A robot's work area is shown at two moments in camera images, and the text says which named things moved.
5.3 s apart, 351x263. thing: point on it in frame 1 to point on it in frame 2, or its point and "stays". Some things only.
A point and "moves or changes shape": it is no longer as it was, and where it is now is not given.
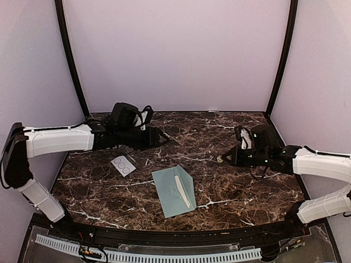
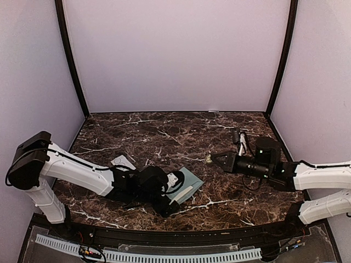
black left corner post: (62, 24) stays
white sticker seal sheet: (123, 165) stays
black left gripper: (152, 139) to (169, 210)
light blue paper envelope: (171, 199) moves or changes shape
